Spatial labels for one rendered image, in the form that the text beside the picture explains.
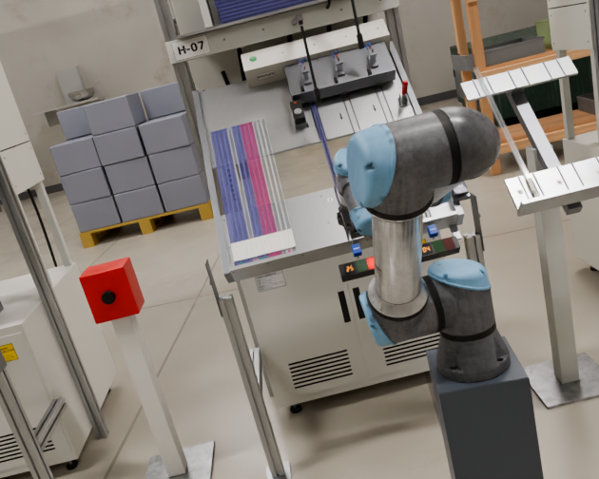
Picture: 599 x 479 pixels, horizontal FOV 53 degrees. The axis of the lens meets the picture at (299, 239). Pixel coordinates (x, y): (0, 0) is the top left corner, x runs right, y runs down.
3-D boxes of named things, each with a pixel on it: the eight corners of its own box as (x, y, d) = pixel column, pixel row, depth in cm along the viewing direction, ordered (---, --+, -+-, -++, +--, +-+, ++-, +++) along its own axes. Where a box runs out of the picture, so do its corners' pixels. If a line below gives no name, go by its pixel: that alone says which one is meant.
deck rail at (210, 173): (235, 281, 176) (230, 273, 170) (228, 283, 176) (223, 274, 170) (202, 102, 211) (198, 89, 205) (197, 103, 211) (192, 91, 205)
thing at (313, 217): (454, 218, 174) (455, 212, 171) (232, 274, 174) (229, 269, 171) (434, 166, 183) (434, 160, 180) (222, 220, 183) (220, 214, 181)
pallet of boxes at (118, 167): (223, 197, 631) (189, 78, 595) (213, 218, 552) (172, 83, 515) (110, 223, 640) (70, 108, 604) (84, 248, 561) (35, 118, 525)
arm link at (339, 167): (338, 178, 128) (327, 147, 132) (342, 205, 137) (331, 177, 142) (374, 167, 128) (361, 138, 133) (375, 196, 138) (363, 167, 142)
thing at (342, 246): (455, 226, 175) (457, 213, 169) (235, 281, 176) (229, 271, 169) (454, 222, 176) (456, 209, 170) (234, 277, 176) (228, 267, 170)
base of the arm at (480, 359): (519, 374, 121) (512, 331, 118) (444, 388, 123) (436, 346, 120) (499, 339, 136) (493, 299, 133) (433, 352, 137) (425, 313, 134)
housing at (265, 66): (389, 66, 209) (390, 34, 197) (252, 100, 209) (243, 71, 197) (383, 49, 213) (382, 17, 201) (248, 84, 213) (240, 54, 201)
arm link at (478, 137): (515, 78, 87) (433, 164, 136) (444, 97, 87) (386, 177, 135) (541, 153, 86) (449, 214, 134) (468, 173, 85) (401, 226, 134)
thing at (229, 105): (415, 126, 194) (415, 116, 189) (216, 177, 194) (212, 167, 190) (386, 54, 210) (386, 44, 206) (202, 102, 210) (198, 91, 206)
